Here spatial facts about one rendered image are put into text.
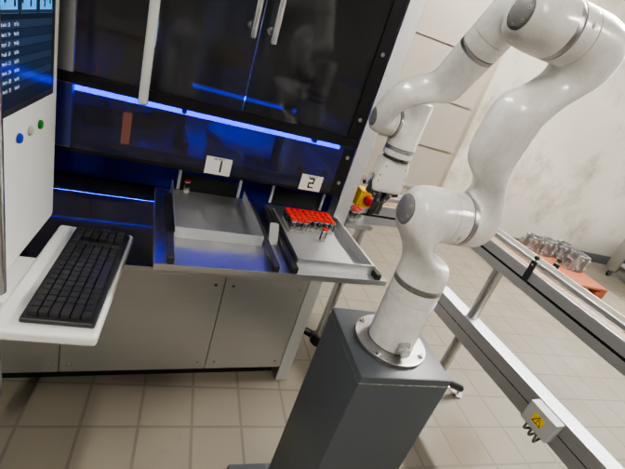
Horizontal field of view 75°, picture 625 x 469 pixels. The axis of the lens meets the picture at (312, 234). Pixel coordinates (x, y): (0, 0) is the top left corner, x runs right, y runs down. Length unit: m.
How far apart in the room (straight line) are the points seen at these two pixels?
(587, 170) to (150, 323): 5.08
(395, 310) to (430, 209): 0.27
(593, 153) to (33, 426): 5.51
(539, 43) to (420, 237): 0.39
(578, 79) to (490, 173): 0.21
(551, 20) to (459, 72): 0.28
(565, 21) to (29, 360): 1.85
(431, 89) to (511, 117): 0.27
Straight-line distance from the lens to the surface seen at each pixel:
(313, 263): 1.21
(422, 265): 0.92
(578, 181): 5.75
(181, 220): 1.30
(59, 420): 1.88
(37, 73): 1.14
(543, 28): 0.78
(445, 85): 1.04
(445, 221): 0.87
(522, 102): 0.84
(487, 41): 0.98
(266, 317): 1.80
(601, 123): 5.59
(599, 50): 0.86
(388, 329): 1.02
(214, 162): 1.40
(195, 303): 1.68
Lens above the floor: 1.47
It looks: 24 degrees down
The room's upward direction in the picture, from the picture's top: 19 degrees clockwise
